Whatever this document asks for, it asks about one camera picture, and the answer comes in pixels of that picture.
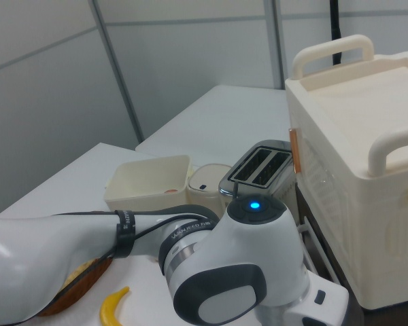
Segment long ridged bread roll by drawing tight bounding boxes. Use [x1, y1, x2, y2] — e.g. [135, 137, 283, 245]
[63, 259, 97, 289]

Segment black vertical pole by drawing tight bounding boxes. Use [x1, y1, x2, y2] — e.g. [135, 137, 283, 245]
[328, 0, 343, 66]

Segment large cream storage box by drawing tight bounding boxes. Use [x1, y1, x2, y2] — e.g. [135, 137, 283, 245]
[284, 33, 408, 312]

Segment yellow banana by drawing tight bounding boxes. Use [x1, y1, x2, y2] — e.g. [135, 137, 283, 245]
[99, 287, 131, 326]

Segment white wire frame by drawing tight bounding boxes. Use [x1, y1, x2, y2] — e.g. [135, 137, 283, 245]
[297, 222, 341, 286]

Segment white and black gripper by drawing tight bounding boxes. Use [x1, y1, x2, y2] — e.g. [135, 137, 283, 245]
[288, 270, 350, 326]

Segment black cable strap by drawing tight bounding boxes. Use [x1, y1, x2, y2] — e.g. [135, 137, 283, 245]
[114, 209, 137, 259]

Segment small white lidded container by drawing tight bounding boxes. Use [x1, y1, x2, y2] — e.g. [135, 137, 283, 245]
[186, 163, 233, 218]

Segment copper bar handle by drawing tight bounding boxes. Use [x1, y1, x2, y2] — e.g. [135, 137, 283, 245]
[288, 128, 302, 174]

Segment open white plastic box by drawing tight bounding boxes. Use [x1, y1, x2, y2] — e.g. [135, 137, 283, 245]
[104, 155, 193, 213]

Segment chrome two-slot toaster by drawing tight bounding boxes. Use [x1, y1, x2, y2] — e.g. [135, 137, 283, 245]
[218, 139, 299, 221]

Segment brown wicker basket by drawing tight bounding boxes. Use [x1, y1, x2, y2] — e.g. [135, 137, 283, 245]
[37, 257, 114, 317]

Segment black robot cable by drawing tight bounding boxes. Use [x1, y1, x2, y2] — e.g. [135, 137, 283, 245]
[50, 181, 239, 261]

